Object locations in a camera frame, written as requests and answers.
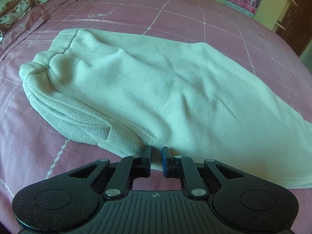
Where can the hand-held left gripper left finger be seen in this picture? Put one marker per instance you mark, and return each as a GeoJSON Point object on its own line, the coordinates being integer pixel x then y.
{"type": "Point", "coordinates": [147, 156]}

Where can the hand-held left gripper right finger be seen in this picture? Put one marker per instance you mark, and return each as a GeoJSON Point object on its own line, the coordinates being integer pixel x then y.
{"type": "Point", "coordinates": [165, 161]}

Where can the white pants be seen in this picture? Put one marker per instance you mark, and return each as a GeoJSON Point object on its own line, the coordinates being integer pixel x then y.
{"type": "Point", "coordinates": [156, 90]}

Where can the pink checked bedsheet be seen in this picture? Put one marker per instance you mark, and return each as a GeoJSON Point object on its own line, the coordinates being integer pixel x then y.
{"type": "Point", "coordinates": [156, 9]}

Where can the brown wooden door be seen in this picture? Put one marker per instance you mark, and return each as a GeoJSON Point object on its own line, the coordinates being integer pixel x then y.
{"type": "Point", "coordinates": [301, 22]}

